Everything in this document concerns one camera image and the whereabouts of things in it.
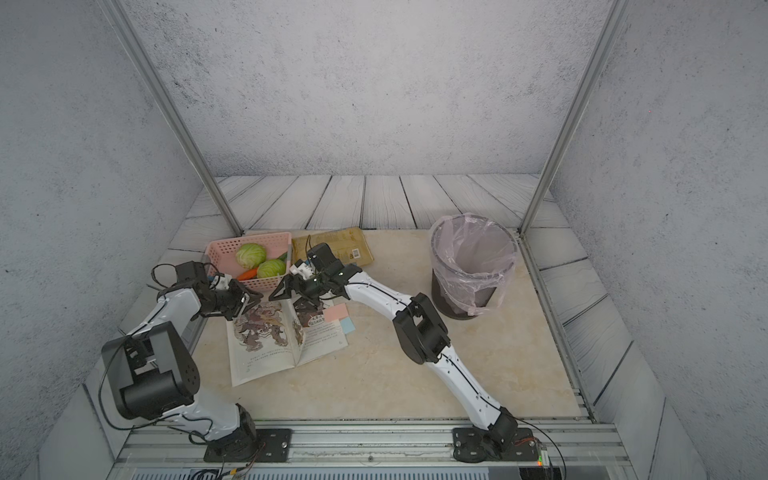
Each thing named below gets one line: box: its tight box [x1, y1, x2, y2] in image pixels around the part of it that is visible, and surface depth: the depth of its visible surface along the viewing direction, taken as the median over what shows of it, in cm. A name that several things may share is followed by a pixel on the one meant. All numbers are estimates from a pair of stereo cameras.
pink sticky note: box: [324, 303, 349, 323], surface depth 99 cm
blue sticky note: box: [341, 317, 356, 334], surface depth 96 cm
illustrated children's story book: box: [226, 299, 348, 387], surface depth 88 cm
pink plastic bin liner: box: [430, 213, 517, 316], surface depth 88 cm
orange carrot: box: [236, 267, 258, 281], surface depth 107 cm
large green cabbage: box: [236, 243, 267, 269], surface depth 107 cm
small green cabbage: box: [257, 259, 287, 278], surface depth 101 cm
